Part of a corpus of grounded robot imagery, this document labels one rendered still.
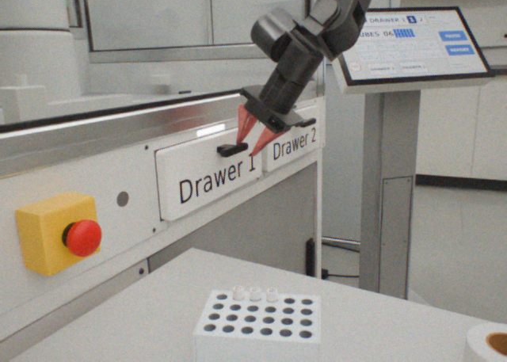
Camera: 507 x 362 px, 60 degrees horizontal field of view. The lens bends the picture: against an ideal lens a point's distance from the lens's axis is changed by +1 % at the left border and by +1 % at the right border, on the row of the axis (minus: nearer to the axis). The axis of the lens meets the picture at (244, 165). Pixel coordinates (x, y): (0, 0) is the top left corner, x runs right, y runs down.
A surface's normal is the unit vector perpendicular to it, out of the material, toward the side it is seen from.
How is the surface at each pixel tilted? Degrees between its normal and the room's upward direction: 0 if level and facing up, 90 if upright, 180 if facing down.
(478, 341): 0
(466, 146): 90
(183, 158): 90
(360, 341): 0
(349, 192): 90
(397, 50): 50
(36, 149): 90
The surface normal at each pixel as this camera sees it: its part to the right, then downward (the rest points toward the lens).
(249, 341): -0.16, 0.25
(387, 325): -0.04, -0.97
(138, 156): 0.85, 0.10
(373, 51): 0.16, -0.44
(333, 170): -0.42, 0.24
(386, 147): 0.24, 0.23
